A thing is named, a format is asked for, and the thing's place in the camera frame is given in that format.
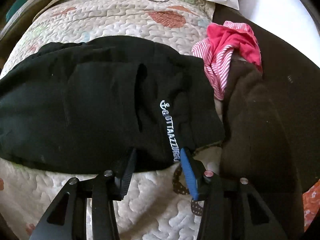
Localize heart print quilted bedspread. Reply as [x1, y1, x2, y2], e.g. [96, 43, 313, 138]
[0, 0, 220, 240]

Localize orange floral cloth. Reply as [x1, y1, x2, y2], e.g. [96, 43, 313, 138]
[302, 179, 320, 233]

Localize black pants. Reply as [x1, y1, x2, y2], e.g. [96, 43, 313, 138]
[0, 35, 225, 174]

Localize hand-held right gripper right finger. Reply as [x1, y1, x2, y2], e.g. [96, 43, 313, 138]
[180, 147, 290, 240]

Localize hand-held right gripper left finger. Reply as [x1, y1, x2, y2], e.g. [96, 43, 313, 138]
[30, 148, 138, 240]

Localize dark brown blanket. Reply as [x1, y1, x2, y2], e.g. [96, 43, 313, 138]
[212, 9, 320, 240]

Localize red striped garment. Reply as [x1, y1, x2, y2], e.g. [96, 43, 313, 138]
[191, 20, 263, 101]

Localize teal cloth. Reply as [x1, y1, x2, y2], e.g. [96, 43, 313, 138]
[5, 0, 54, 22]

